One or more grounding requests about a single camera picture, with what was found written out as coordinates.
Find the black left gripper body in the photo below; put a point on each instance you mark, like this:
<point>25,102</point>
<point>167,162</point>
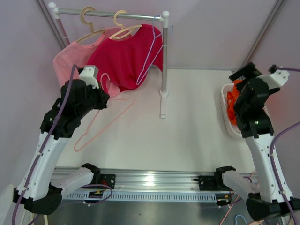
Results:
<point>94,98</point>

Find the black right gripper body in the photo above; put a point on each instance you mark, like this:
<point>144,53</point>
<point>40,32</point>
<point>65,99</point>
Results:
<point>240,85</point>

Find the orange t shirt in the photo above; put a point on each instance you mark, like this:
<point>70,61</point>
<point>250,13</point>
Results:
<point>231,98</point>

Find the pink wire hanger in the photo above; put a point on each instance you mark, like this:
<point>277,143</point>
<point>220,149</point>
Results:
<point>103,120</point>

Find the pink t shirt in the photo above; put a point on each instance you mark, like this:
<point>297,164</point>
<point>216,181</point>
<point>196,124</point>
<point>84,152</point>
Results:
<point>83,55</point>

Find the magenta t shirt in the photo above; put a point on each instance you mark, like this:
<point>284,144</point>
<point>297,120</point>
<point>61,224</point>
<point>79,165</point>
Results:
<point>131,58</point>

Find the beige hanger of magenta shirt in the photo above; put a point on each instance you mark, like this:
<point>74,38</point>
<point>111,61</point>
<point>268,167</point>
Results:
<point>124,31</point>

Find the beige hanger of pink shirt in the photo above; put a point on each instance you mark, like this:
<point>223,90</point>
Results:
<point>87,25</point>

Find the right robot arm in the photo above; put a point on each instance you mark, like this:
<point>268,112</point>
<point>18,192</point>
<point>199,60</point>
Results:
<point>272,197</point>

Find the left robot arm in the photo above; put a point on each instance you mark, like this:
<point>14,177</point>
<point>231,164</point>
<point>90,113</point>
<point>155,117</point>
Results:
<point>36,192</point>

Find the pink hanger on floor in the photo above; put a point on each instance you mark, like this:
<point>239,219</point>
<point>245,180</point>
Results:
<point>236,200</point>

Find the blue hanger on floor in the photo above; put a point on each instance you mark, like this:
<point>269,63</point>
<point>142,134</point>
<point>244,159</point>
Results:
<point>239,218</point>

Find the white perforated laundry basket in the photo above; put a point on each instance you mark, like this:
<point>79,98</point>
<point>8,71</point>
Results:
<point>253,123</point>

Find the metal clothes rack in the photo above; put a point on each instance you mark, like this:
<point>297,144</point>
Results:
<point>163,18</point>

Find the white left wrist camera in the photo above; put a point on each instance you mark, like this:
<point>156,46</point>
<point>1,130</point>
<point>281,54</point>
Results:
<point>89,76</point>

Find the aluminium mounting rail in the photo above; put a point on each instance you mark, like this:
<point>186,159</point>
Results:
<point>155,181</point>

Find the white slotted cable duct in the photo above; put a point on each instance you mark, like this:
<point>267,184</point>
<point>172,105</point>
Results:
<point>195,197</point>

